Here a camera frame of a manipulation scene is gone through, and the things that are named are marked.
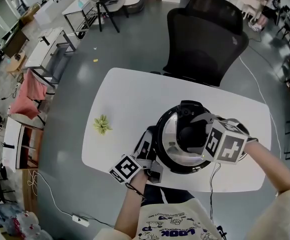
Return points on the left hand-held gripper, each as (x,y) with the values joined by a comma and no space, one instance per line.
(125,168)

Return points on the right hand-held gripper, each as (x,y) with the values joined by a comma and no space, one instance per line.
(226,144)

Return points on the black pressure cooker pot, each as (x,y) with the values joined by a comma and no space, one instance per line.
(152,134)

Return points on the pressure cooker lid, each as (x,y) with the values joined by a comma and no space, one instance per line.
(170,144)

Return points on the person's left forearm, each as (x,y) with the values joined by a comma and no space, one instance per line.
(132,204)

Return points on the person's right forearm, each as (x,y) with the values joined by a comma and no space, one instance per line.
(270,164)

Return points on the small green succulent plant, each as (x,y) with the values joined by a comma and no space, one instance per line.
(102,125)

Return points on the person's dark trousers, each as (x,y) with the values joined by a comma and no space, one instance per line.
(165,194)

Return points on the black mesh office chair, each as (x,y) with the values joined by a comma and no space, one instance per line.
(205,46)

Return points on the white power strip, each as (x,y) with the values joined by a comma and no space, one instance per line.
(81,220)

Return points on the wooden floor board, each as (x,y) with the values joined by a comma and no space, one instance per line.
(28,199)

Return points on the pink cloth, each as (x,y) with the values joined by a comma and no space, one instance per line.
(27,96)

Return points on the white cabinet brown drawers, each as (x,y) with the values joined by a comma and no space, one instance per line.
(11,144)

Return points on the white table grey drawer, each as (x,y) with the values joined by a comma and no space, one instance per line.
(45,49)

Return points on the pile of plastic bags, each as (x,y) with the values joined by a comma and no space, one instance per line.
(15,221)

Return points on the grey chair black legs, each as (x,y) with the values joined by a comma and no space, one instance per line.
(112,5)

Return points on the brown wooden desk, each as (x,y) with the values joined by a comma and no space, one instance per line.
(15,42)

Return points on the long white counter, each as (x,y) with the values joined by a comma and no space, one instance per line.
(50,9)

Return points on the cardboard box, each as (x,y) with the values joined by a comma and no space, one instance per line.
(31,11)

